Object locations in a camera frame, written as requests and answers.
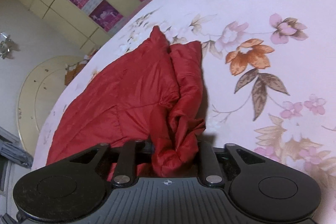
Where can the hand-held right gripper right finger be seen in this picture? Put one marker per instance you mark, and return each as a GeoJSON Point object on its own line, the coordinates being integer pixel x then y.
{"type": "Point", "coordinates": [208, 158]}

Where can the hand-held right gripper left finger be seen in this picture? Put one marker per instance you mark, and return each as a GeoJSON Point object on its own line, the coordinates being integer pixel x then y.
{"type": "Point", "coordinates": [128, 158]}

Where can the red puffer jacket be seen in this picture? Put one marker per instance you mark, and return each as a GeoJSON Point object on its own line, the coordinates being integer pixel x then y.
{"type": "Point", "coordinates": [136, 87]}

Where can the orange patterned pillow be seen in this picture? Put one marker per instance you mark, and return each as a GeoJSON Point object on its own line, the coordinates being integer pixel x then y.
{"type": "Point", "coordinates": [72, 70]}

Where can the cream round headboard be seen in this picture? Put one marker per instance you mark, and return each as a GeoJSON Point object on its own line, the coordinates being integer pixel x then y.
{"type": "Point", "coordinates": [39, 87]}

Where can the grey curtain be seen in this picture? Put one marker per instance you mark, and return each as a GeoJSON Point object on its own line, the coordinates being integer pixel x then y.
{"type": "Point", "coordinates": [14, 148]}

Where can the glass wall lamp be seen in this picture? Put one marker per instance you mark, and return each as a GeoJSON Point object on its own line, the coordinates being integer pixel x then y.
{"type": "Point", "coordinates": [6, 45]}

